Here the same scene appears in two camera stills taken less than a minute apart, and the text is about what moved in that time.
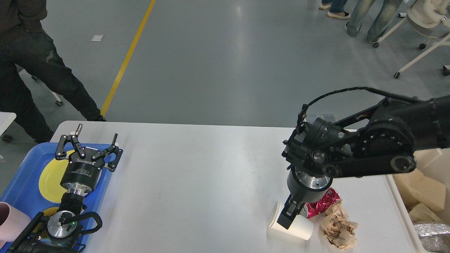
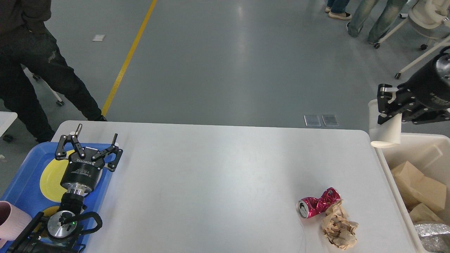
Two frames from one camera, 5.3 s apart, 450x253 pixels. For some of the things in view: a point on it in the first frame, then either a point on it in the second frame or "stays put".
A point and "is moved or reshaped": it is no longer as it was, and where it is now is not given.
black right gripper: (304, 188) -> (428, 87)
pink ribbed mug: (13, 222) stays put
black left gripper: (83, 171) stays put
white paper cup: (301, 226) is moved or reshaped
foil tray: (435, 237) stays put
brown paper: (337, 227) stays put
